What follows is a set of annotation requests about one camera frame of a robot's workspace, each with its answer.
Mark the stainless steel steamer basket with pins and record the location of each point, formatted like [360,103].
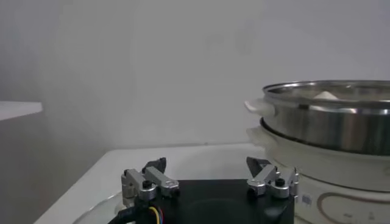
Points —
[329,128]

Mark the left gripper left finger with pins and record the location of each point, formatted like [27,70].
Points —
[161,182]

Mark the white electric cooker base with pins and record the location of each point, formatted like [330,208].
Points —
[332,173]

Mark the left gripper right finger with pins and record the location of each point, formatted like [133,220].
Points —
[265,178]

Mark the white side table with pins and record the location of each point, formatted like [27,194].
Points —
[16,109]

